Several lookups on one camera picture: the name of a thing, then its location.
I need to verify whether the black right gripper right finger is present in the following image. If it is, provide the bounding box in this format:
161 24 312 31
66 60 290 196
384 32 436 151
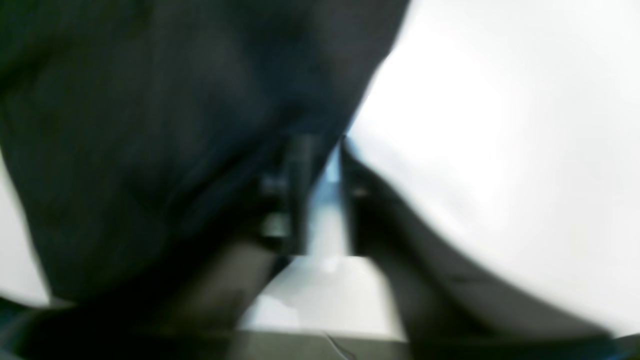
340 140 616 360

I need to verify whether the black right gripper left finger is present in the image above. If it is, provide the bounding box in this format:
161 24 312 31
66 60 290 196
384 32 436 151
150 134 321 344

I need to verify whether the black t-shirt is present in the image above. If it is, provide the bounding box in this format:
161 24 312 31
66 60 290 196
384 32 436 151
1 0 409 303

